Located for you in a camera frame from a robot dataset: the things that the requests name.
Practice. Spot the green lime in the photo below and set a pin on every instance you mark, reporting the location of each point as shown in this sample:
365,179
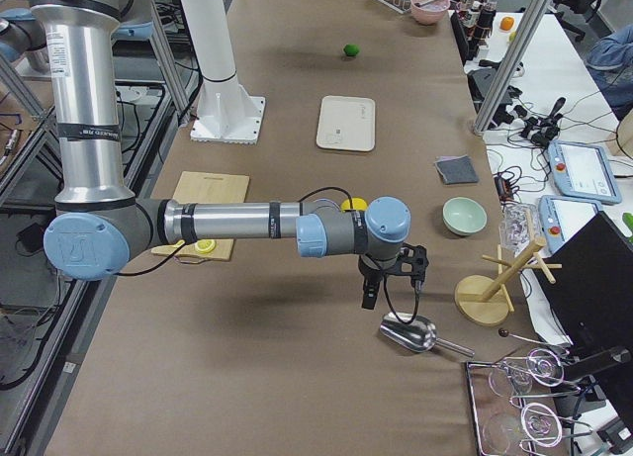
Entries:
351,50

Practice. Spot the wire glass rack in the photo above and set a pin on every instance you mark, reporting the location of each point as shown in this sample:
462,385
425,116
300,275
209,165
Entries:
529,402

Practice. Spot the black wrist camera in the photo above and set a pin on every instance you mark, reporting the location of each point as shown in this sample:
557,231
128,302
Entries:
413,263

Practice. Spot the lemon slice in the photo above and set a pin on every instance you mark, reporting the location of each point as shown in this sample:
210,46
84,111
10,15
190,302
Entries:
205,246

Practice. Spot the pink bowl with ice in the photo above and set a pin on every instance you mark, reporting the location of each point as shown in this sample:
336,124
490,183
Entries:
429,12

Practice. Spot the bamboo cutting board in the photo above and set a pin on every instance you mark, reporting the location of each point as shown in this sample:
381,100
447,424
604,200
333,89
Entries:
209,188

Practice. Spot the black monitor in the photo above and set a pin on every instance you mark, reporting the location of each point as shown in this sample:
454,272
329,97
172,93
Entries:
592,299

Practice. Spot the blue teach pendant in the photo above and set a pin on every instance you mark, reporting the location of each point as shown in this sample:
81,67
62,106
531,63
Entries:
562,217
582,170

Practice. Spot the wooden mug tree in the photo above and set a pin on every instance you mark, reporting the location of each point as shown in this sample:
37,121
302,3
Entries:
486,301

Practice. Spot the white camera post base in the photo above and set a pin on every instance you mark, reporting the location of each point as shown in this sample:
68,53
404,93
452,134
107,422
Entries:
225,111

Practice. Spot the mint green bowl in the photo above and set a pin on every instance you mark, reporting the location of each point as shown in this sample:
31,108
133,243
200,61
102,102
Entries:
464,216

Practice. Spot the aluminium frame post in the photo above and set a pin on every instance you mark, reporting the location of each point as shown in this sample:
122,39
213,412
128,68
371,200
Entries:
526,29

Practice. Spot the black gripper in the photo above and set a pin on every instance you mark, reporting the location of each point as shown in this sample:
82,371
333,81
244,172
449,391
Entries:
370,273

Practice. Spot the clear plastic container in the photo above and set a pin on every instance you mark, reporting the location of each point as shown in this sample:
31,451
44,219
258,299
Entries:
520,223

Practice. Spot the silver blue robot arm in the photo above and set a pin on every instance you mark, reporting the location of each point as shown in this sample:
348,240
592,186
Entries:
23,43
100,224

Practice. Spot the yellow lemon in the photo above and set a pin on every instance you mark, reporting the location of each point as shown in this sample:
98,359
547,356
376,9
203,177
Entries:
353,204

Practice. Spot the grey folded cloth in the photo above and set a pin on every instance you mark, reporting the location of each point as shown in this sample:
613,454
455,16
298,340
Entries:
455,170

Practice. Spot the metal scoop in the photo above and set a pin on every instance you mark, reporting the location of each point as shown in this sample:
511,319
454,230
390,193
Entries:
418,336

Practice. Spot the cream rectangular tray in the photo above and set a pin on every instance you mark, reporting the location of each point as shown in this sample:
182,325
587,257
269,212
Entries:
346,123

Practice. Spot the orange fruit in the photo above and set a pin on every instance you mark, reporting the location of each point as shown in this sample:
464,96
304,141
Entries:
506,23

